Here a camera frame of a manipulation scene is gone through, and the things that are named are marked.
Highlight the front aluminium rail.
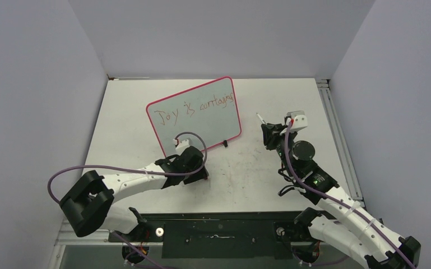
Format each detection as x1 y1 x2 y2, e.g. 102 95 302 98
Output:
58 211 310 249

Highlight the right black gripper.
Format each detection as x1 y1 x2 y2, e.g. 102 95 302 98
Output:
262 123 298 177

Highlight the right aluminium rail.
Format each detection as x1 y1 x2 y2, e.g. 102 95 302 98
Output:
316 79 365 208

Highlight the pink framed whiteboard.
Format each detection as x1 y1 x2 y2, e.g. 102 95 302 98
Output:
146 76 242 156

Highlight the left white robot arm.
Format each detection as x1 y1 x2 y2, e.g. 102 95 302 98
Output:
59 146 208 242

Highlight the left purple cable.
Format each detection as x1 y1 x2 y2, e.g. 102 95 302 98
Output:
47 132 208 269

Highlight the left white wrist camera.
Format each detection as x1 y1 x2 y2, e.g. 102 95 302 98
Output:
173 138 191 151

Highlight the aluminium rail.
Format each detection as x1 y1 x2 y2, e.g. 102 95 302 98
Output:
316 79 365 208
58 211 310 249

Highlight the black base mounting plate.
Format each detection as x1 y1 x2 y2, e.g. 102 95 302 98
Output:
108 211 315 259

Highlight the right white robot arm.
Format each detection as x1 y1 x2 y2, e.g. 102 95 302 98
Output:
261 123 421 268

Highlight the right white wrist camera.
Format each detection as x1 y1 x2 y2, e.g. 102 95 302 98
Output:
285 110 308 133

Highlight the white whiteboard marker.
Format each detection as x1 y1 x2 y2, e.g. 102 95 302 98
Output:
256 113 266 124

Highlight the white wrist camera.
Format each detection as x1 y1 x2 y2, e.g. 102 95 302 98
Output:
285 110 308 133
173 138 191 151

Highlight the purple cable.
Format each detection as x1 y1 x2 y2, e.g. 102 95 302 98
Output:
47 132 208 269
284 120 418 269

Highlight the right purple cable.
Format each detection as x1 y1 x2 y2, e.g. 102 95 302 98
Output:
284 120 418 269

